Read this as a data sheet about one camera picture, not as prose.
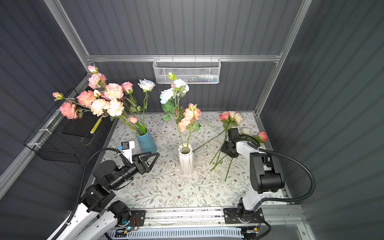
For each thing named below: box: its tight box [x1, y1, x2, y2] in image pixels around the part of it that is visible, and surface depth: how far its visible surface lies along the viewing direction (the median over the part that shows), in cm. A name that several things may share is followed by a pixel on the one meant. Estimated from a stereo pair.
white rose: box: [137, 78, 156, 126], surface depth 74 cm
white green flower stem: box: [159, 72, 190, 149], surface depth 64 cm
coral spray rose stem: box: [178, 103, 202, 153], surface depth 66 cm
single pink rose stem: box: [121, 81, 143, 128], surface depth 76 cm
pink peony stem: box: [100, 83, 124, 101], surface depth 65 cm
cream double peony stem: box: [90, 99, 142, 135], surface depth 65 cm
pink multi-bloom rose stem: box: [87, 65, 108, 90], surface depth 63 cm
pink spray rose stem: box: [52, 90, 97, 120], surface depth 63 cm
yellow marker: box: [90, 116, 103, 134], surface depth 78 cm
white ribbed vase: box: [178, 143, 194, 176], surface depth 76 cm
